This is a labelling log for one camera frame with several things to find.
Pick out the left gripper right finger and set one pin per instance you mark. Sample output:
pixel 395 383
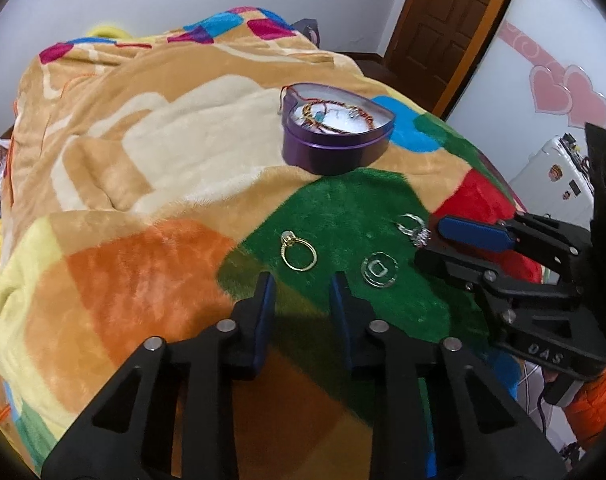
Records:
pixel 438 411

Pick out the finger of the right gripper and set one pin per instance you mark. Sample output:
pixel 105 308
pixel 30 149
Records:
pixel 493 234
pixel 468 269

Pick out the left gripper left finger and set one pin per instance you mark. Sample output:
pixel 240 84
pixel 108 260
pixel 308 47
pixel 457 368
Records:
pixel 171 397

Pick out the purple heart-shaped tin box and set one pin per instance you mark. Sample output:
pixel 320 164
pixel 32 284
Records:
pixel 329 131

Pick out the white wardrobe with hearts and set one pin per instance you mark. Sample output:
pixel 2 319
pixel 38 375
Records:
pixel 542 75

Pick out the colourful patchwork fleece blanket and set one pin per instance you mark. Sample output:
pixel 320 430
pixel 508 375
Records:
pixel 146 189

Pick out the brown wooden door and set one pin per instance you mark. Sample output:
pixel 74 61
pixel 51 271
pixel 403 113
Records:
pixel 435 45

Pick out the grey purple bag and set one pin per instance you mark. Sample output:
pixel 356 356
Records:
pixel 308 27

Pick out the yellow curved pillow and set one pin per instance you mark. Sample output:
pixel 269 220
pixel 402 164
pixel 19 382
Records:
pixel 110 32

